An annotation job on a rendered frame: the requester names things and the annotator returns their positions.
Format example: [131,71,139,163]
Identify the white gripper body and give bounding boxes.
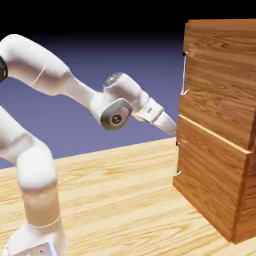
[154,110,178,137]

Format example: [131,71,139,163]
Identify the short wooden cabinet door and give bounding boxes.
[172,114,252,243]

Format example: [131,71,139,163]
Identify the tall wooden cabinet door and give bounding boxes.
[178,19,256,151]

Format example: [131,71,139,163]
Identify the wooden cabinet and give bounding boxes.
[172,18,256,245]

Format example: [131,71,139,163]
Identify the short silver door handle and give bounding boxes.
[175,141,183,178]

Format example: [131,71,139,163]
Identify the long silver door handle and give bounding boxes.
[180,51,190,96]

